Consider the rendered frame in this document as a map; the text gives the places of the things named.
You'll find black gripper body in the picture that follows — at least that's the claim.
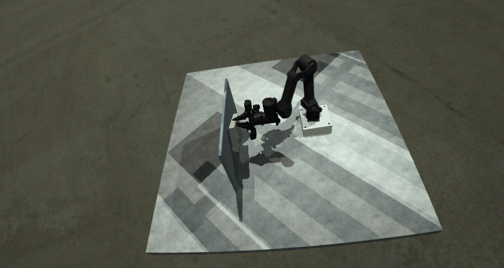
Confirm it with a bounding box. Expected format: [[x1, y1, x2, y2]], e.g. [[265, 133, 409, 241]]
[[244, 99, 266, 140]]

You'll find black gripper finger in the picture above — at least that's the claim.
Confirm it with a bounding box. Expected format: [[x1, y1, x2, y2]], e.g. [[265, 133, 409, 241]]
[[232, 111, 246, 121], [236, 121, 248, 131]]

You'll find grey picture frame with green centre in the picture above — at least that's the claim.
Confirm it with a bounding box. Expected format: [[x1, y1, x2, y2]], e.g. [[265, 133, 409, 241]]
[[228, 113, 242, 152]]

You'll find grey flat panel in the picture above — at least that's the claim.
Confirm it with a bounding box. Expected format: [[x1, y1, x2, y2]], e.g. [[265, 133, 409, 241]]
[[218, 79, 239, 192]]

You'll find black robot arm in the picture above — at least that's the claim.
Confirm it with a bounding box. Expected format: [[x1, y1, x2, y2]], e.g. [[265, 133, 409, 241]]
[[262, 54, 322, 126]]

